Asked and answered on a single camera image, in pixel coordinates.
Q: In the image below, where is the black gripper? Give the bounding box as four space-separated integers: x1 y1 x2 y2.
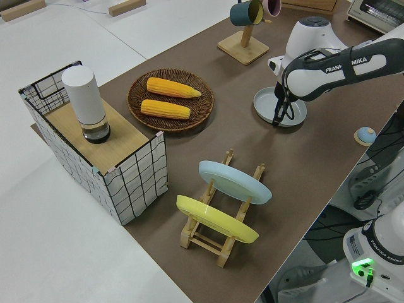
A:
271 80 287 128

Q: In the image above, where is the gray plate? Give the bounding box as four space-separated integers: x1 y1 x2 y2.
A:
253 87 308 128

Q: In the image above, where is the light blue plate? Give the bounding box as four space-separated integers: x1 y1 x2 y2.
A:
198 160 273 205

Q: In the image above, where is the yellow plate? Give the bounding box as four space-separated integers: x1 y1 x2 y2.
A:
175 194 260 244

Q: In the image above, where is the wooden plate rack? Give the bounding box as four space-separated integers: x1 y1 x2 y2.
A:
179 148 266 268

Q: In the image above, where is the brown table mat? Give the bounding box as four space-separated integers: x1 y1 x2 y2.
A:
30 0 404 303

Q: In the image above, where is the wooden mug tree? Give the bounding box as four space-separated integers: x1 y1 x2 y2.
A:
217 12 273 66

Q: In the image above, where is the blue service bell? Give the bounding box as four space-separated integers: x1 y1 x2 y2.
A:
353 126 376 146

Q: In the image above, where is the dark blue mug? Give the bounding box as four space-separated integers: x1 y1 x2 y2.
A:
229 0 264 27

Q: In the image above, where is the pink mug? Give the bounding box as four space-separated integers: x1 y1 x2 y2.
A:
263 0 283 17

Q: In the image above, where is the yellow corn cob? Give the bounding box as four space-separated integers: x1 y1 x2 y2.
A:
140 98 191 121
146 77 203 98

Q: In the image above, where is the white power strip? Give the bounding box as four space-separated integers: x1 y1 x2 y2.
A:
347 162 391 198

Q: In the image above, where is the large wooden box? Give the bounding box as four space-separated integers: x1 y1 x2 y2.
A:
280 0 338 15

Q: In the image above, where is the white toaster oven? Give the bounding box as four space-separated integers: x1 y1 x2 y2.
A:
346 0 404 35

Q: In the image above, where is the brown wicker basket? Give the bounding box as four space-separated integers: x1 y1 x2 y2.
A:
127 68 215 132

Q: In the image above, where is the short wooden block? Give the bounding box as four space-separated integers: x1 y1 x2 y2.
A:
108 0 147 17

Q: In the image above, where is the white cylinder device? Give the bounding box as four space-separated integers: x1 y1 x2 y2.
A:
61 66 112 145

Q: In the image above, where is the long wooden block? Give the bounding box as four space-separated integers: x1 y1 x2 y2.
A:
0 0 45 23

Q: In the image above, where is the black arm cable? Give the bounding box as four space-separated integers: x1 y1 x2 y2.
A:
282 47 348 121

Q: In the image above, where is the wire basket with wooden shelf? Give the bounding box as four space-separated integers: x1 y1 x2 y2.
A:
18 60 168 227

